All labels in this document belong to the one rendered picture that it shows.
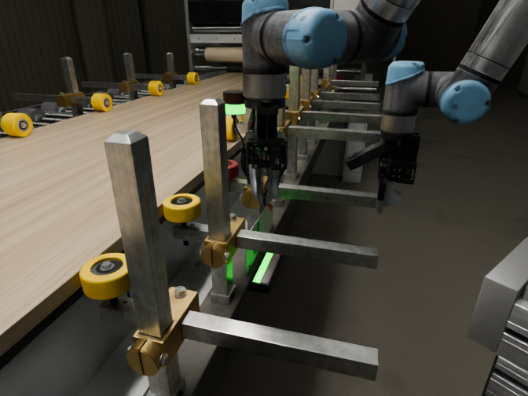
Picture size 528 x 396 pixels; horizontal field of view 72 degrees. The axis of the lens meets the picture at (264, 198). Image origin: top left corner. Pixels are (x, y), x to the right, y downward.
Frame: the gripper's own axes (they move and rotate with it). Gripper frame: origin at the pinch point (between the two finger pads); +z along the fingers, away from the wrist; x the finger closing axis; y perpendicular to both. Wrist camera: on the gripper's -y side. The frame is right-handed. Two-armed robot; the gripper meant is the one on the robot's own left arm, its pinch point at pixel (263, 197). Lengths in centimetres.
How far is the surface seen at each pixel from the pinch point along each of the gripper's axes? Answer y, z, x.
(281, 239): 2.3, 8.5, 3.5
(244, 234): -0.2, 8.5, -4.1
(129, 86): -155, -1, -65
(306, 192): -19.7, 7.7, 12.6
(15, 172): -28, 3, -63
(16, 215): -2.2, 3.2, -49.8
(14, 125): -62, -2, -80
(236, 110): -20.5, -13.6, -4.8
